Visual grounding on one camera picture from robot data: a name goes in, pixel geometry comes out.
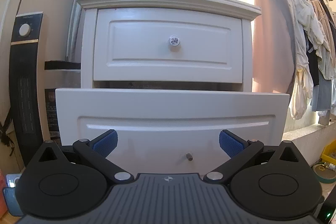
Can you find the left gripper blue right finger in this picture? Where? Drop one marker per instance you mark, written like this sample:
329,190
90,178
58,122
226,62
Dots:
242,154

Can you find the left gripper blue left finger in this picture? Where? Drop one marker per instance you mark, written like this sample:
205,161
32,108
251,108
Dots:
94,152

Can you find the metal drawer knob stud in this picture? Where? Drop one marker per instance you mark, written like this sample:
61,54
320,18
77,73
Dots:
186,157

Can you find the white drawer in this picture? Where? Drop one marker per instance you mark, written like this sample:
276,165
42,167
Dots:
132,44
155,127

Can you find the floral ceramic drawer knob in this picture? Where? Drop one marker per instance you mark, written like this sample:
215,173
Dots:
174,42

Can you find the green tape roll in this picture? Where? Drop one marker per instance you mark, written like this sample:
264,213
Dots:
323,173

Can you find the yellow plastic bin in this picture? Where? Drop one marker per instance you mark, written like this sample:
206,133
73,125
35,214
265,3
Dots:
328,156

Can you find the smartphone on floor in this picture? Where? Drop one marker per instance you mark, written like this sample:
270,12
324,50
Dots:
11,202

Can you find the white wooden nightstand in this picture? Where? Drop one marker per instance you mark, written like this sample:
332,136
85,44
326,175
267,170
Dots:
230,8

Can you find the black tower heater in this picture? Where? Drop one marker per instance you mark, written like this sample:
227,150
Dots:
23,83

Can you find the hanging clothes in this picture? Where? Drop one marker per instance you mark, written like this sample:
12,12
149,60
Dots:
314,77

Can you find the grey curtain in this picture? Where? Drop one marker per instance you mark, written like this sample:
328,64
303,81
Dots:
280,45

